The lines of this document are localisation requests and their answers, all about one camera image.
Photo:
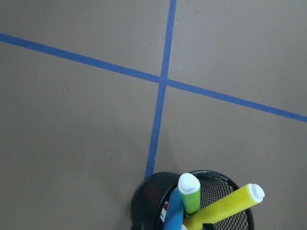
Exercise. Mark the blue highlighter pen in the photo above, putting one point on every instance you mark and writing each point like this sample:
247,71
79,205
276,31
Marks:
174,213

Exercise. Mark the green highlighter pen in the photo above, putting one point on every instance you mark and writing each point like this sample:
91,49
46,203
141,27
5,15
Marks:
189,187

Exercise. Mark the black mesh pen cup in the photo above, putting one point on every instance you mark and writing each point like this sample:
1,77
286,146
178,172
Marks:
150,200

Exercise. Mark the yellow highlighter pen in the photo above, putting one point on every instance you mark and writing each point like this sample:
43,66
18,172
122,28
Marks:
235,202

